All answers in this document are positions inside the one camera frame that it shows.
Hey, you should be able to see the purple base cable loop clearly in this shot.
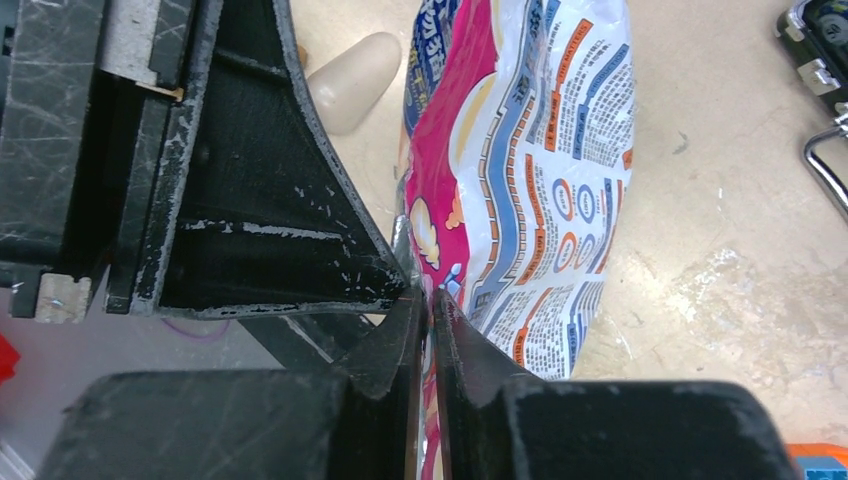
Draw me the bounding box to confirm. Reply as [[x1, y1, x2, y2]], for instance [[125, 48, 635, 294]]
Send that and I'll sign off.
[[160, 317, 232, 343]]

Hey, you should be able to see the black poker chip case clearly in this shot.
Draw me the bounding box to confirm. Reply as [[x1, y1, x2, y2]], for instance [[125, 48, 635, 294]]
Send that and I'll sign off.
[[774, 0, 847, 218]]

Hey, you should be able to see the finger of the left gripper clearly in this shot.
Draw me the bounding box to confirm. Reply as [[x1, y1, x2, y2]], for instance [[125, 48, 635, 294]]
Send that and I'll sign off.
[[105, 1, 408, 320]]

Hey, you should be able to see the pet food bag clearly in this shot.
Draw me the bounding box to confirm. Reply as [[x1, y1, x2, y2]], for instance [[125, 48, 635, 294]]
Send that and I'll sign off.
[[394, 0, 636, 480]]

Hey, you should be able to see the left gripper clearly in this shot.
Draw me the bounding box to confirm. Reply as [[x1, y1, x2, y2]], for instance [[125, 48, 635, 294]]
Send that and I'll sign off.
[[1, 1, 199, 323]]

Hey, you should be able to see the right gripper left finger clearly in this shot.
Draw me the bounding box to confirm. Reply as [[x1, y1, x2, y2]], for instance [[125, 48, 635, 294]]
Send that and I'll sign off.
[[38, 288, 426, 479]]

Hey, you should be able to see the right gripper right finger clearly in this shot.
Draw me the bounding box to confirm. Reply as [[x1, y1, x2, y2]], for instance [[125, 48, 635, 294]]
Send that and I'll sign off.
[[431, 290, 799, 479]]

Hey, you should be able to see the red toy block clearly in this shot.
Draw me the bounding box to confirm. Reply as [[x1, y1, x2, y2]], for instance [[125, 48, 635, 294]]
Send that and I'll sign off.
[[0, 335, 21, 384]]

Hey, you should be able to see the clear plastic scoop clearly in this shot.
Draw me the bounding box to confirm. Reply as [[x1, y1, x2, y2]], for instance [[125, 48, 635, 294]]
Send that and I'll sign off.
[[307, 32, 402, 135]]

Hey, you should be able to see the orange curved toy track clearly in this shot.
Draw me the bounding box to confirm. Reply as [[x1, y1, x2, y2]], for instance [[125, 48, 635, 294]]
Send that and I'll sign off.
[[787, 443, 847, 480]]

